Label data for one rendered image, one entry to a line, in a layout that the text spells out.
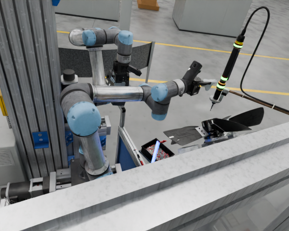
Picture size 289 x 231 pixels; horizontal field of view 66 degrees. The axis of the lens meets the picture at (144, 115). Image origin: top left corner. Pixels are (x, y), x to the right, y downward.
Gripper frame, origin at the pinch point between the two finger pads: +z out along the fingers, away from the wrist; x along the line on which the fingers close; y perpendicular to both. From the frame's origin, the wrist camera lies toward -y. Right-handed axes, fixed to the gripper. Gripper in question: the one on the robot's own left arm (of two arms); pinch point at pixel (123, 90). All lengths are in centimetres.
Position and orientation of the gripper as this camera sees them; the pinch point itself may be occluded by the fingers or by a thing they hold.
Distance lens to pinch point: 135.9
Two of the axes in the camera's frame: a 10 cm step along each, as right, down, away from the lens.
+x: 4.3, 6.2, -6.6
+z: -1.5, 7.7, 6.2
